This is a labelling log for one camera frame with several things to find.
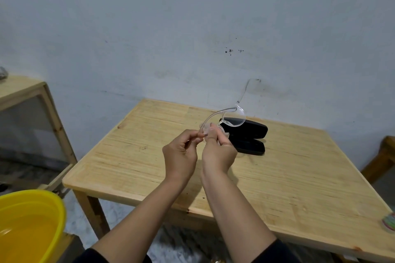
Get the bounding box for black right sleeve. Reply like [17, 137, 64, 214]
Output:
[251, 239, 302, 263]

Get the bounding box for clear frame eyeglasses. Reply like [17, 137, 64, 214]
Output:
[199, 79, 262, 139]

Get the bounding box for person's right forearm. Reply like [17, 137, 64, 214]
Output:
[201, 170, 277, 263]

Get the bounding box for black left sleeve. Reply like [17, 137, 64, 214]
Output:
[73, 248, 152, 263]

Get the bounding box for yellow plastic basin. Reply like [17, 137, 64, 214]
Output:
[0, 189, 67, 263]

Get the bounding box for person's left hand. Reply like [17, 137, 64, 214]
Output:
[162, 129, 206, 182]

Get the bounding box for person's left forearm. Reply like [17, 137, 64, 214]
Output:
[91, 175, 204, 263]

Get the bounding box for wooden stool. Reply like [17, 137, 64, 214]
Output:
[49, 232, 86, 263]

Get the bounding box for wooden cabinet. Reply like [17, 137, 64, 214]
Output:
[0, 75, 78, 194]

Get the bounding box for person's right hand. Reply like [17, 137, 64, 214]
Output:
[201, 122, 238, 178]

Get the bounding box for wooden chair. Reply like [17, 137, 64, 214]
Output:
[360, 136, 395, 185]

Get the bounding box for black glasses case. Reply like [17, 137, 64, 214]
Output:
[220, 117, 268, 156]

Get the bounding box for colourful round item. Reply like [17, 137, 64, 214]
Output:
[382, 211, 395, 233]

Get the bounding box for light wooden table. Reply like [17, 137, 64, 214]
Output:
[62, 98, 395, 263]

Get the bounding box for black sleeve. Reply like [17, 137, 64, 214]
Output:
[251, 239, 302, 263]
[73, 248, 152, 263]

